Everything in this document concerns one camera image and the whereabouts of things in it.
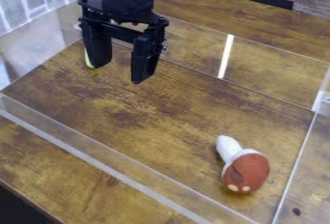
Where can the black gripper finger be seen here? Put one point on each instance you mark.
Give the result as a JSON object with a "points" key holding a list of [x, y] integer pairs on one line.
{"points": [[98, 44], [144, 58]]}

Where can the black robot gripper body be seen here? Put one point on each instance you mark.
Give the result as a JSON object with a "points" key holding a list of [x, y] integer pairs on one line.
{"points": [[123, 20]]}

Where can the green plastic spoon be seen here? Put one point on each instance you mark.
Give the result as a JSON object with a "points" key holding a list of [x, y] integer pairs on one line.
{"points": [[88, 63]]}

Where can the toy mushroom brown cap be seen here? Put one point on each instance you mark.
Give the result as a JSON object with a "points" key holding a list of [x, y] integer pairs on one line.
{"points": [[246, 166]]}

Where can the clear acrylic triangular bracket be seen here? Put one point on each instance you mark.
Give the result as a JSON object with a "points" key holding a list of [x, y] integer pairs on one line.
{"points": [[76, 26]]}

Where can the clear acrylic enclosure walls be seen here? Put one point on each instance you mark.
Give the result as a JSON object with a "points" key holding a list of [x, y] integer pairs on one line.
{"points": [[99, 151]]}

